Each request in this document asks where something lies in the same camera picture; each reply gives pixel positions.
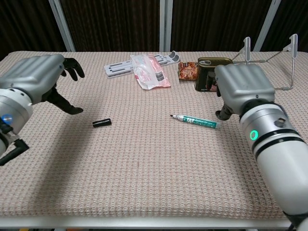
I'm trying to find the metal wire rack stand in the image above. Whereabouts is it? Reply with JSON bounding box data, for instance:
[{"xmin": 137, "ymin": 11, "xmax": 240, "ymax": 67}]
[{"xmin": 231, "ymin": 34, "xmax": 299, "ymax": 91}]

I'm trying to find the white table frame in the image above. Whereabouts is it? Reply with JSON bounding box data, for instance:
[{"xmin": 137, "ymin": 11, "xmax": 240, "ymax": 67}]
[{"xmin": 0, "ymin": 216, "xmax": 293, "ymax": 230}]

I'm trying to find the beige woven tablecloth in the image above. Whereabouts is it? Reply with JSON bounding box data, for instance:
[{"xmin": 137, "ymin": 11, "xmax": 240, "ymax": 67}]
[{"xmin": 0, "ymin": 51, "xmax": 308, "ymax": 218}]

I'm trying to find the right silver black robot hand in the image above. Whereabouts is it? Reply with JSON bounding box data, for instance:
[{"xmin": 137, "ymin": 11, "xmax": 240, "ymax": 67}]
[{"xmin": 206, "ymin": 64, "xmax": 275, "ymax": 121}]

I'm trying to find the black marker cap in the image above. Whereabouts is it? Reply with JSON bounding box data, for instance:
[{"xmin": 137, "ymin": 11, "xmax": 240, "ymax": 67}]
[{"xmin": 92, "ymin": 117, "xmax": 113, "ymax": 129}]

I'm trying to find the white green marker pen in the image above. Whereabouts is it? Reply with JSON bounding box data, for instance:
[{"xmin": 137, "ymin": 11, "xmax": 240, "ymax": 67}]
[{"xmin": 170, "ymin": 113, "xmax": 221, "ymax": 130}]

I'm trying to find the dark green luncheon meat can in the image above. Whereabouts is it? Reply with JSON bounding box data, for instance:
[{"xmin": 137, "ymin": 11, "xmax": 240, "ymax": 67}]
[{"xmin": 194, "ymin": 57, "xmax": 234, "ymax": 92}]

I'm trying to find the orange green snack packet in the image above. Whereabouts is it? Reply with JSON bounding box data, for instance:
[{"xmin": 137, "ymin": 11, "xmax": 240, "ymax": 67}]
[{"xmin": 178, "ymin": 61, "xmax": 199, "ymax": 82}]

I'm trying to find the dark brown curtain panel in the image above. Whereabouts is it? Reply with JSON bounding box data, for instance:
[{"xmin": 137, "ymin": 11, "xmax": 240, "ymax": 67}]
[
  {"xmin": 59, "ymin": 0, "xmax": 161, "ymax": 52},
  {"xmin": 0, "ymin": 0, "xmax": 68, "ymax": 61},
  {"xmin": 261, "ymin": 0, "xmax": 308, "ymax": 52},
  {"xmin": 170, "ymin": 0, "xmax": 274, "ymax": 52}
]

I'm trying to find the white partition post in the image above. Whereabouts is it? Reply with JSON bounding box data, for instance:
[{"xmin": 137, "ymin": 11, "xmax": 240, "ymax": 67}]
[
  {"xmin": 254, "ymin": 0, "xmax": 282, "ymax": 52},
  {"xmin": 48, "ymin": 0, "xmax": 77, "ymax": 52},
  {"xmin": 159, "ymin": 0, "xmax": 173, "ymax": 52}
]

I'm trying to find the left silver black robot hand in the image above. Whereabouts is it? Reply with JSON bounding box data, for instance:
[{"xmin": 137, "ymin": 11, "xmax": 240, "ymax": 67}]
[{"xmin": 0, "ymin": 54, "xmax": 85, "ymax": 115}]

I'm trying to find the pink white plastic packet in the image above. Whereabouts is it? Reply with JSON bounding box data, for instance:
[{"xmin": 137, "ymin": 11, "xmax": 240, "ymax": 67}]
[{"xmin": 129, "ymin": 53, "xmax": 171, "ymax": 90}]

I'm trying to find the grey folding plastic stand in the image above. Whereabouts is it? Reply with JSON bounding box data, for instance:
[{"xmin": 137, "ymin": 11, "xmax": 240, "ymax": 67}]
[{"xmin": 103, "ymin": 51, "xmax": 180, "ymax": 77}]

